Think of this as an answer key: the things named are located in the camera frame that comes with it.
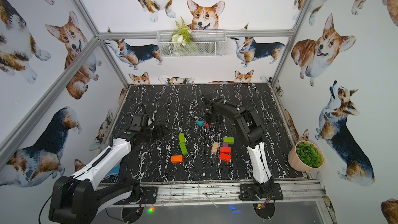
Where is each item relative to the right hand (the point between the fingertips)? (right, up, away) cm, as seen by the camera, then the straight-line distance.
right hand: (210, 122), depth 97 cm
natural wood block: (+2, -12, -11) cm, 17 cm away
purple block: (+8, -11, -9) cm, 17 cm away
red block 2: (+8, -13, -11) cm, 19 cm away
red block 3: (+8, -17, -13) cm, 23 cm away
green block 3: (+11, -9, -7) cm, 16 cm away
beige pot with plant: (+45, -12, -24) cm, 52 cm away
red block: (-2, -1, 0) cm, 3 cm away
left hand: (-23, -2, -13) cm, 27 cm away
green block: (-17, -8, -6) cm, 20 cm away
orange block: (-18, -17, -13) cm, 29 cm away
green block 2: (-15, -13, -11) cm, 23 cm away
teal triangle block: (-6, 0, 0) cm, 6 cm away
